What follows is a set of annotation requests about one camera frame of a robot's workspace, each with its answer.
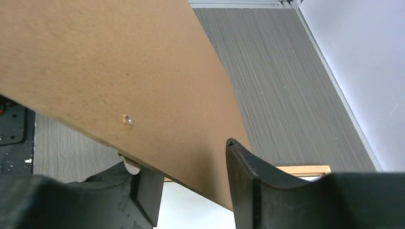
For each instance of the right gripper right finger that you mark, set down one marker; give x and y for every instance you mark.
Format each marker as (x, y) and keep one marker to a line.
(265, 197)

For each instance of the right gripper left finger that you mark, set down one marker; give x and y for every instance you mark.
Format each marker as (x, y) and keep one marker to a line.
(111, 199)

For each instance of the orange wooden picture frame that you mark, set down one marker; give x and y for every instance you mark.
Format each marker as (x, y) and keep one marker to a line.
(303, 170)

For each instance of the brown cardboard backing board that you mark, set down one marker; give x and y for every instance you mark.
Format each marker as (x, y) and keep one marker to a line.
(85, 63)

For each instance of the metal turn clip on backing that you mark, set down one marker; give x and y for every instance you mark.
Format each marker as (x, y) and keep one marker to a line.
(126, 120)

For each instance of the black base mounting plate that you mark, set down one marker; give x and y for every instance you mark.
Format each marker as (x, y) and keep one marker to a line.
(17, 126)

